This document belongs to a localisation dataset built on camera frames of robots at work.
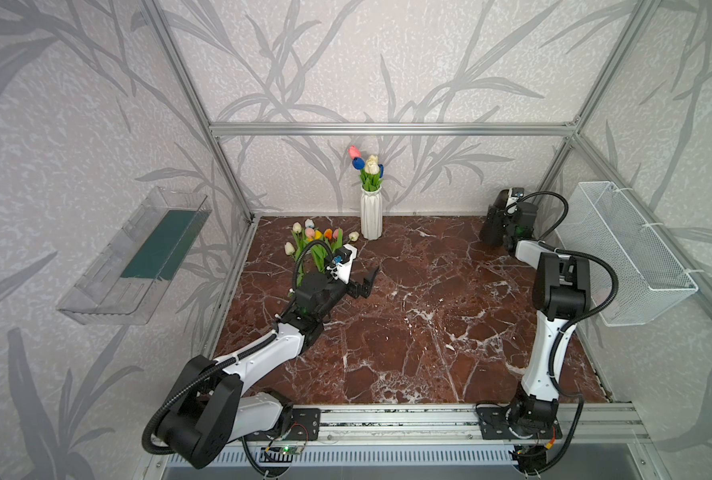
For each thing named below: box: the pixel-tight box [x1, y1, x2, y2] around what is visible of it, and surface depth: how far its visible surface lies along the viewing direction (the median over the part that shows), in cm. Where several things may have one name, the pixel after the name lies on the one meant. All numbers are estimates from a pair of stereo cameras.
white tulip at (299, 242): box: [292, 222, 304, 260], surface depth 114 cm
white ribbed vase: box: [360, 185, 383, 240], surface depth 104 cm
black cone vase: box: [480, 205, 508, 247], surface depth 99 cm
